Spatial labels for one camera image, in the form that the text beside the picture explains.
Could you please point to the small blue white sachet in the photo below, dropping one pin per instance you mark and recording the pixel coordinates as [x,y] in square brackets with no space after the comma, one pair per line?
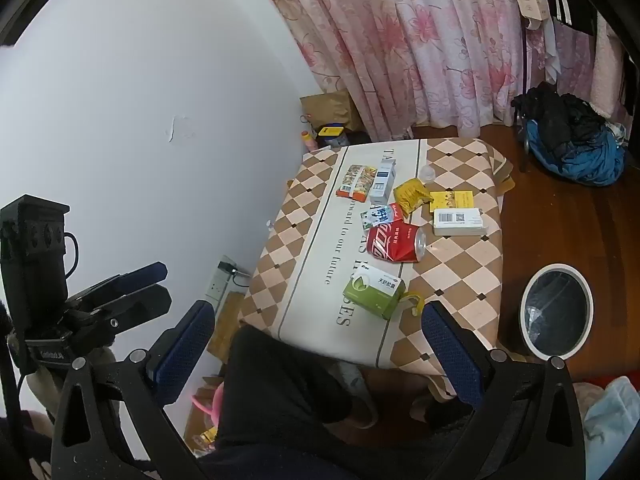
[376,216]

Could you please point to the red wrapper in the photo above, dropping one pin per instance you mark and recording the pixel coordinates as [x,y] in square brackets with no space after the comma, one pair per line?
[397,211]

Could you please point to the pink plastic item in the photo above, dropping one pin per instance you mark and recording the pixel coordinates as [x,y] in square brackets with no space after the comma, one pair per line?
[212,405]

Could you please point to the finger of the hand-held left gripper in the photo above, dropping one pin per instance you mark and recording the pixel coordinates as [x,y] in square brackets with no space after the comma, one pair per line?
[145,273]
[147,304]

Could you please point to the clear plastic cup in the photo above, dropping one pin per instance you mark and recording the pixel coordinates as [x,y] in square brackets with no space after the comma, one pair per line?
[427,174]

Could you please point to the black garment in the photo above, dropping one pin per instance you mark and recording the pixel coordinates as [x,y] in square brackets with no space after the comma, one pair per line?
[560,110]

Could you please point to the yellow paper card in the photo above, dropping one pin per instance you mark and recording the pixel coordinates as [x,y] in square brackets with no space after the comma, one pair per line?
[452,199]

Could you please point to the blue cloth bundle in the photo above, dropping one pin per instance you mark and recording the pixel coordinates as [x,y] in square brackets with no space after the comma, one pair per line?
[580,157]

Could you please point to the red soda can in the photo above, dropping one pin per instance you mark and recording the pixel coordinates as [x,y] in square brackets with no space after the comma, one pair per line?
[395,244]

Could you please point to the orange printed snack packet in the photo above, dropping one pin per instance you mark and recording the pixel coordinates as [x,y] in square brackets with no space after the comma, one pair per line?
[356,180]

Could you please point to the small orange capped bottle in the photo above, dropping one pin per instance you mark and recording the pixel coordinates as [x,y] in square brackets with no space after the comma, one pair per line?
[308,141]

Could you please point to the crumpled yellow packet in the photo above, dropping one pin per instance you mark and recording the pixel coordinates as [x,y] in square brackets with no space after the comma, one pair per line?
[411,197]

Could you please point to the brown paper bag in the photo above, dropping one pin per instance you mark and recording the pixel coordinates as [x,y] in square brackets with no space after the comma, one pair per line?
[327,107]

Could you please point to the grey slipper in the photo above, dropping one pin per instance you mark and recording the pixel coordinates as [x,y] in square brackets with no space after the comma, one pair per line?
[357,392]

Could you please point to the flat white box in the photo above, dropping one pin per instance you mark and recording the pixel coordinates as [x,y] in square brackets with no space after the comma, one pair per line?
[459,222]

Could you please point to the light blue cloth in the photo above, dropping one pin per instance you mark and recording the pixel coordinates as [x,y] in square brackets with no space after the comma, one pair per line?
[612,427]

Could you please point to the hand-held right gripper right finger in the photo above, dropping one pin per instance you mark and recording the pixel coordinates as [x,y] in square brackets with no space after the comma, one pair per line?
[450,355]

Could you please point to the yellow plastic strip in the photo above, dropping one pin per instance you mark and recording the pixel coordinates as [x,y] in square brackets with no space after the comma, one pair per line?
[416,302]

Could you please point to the yellow lidded tin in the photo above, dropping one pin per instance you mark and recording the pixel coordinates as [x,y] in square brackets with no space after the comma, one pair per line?
[332,135]

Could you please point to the row of hanging clothes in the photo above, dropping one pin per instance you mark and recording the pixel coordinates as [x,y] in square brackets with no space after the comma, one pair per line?
[550,5]

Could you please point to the white round bin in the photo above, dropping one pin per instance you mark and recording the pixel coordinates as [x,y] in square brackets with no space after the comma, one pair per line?
[556,310]

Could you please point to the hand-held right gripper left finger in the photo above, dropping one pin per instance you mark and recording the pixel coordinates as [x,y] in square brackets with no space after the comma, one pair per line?
[186,350]

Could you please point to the green and white box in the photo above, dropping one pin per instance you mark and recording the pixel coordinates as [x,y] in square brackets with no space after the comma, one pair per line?
[374,290]

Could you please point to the brown checkered tablecloth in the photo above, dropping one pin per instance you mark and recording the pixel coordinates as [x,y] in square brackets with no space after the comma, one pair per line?
[310,260]

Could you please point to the white wall socket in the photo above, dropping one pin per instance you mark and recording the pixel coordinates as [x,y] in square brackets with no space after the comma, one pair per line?
[220,281]

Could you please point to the pink floral curtain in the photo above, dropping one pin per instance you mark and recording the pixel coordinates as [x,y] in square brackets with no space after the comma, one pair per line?
[425,45]

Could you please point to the white and blue carton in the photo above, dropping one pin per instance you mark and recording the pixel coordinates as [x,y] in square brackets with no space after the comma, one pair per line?
[382,182]

